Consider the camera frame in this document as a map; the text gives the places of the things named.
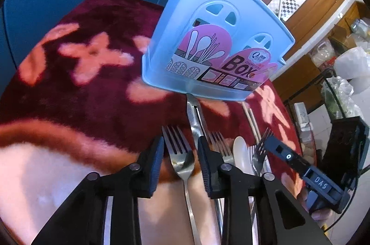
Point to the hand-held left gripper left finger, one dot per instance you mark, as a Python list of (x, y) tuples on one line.
[(154, 167)]

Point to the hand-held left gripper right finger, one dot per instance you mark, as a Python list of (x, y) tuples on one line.
[(205, 167)]

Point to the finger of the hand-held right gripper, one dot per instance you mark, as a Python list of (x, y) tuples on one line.
[(284, 155)]

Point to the steel fork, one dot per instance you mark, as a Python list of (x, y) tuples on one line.
[(221, 146), (260, 152), (180, 158)]

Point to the white plastic spoon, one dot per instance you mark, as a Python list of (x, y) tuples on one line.
[(241, 154)]

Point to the wooden chopstick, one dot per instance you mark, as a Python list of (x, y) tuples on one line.
[(254, 120), (249, 120)]

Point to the steel knife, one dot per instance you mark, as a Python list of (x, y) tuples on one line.
[(194, 117)]

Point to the light blue plastic utensil box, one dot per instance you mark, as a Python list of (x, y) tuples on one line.
[(214, 39)]

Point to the person's right hand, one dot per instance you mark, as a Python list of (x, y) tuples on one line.
[(320, 215)]

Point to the white plastic container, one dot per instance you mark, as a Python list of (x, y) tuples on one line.
[(303, 120)]

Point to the clear plastic bag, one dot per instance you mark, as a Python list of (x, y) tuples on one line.
[(338, 94)]

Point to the black metal rack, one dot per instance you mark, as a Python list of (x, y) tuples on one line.
[(326, 80)]

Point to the white plastic bag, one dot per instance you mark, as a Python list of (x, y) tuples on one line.
[(352, 65)]

